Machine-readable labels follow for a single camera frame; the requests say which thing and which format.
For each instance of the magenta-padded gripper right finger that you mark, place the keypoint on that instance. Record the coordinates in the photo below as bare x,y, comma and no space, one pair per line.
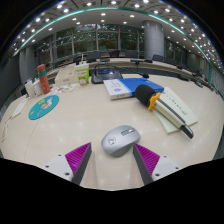
148,158

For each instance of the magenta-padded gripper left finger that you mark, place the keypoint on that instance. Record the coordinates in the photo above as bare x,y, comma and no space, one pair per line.
78,156

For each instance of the silver computer mouse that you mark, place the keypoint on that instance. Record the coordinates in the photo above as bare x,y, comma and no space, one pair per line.
118,141

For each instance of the round teal printed mouse pad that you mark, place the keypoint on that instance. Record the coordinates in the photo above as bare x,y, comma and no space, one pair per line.
43,106

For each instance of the microphone with black foam head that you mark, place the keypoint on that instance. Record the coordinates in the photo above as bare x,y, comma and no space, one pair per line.
166,108

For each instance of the cream paper booklet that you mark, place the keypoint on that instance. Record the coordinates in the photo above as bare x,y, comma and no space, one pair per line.
181,106

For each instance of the blue and white book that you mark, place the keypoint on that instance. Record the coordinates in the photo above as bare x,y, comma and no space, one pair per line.
133,86

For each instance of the cream desk organizer box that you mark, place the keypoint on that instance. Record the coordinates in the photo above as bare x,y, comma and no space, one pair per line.
66,77

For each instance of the green printed paper cup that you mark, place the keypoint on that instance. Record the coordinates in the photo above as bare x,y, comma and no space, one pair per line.
82,75

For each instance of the red bottle with green band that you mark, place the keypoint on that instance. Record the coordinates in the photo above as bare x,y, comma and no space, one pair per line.
43,80

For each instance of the black conference microphone console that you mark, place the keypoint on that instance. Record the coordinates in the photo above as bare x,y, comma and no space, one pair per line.
105,76

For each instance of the long curved conference desk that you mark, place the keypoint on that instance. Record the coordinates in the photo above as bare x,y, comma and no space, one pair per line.
160,65

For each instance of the black office chairs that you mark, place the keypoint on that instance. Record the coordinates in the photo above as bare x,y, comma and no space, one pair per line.
93,55

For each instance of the ceiling lights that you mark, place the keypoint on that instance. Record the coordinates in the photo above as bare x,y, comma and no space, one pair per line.
103,14

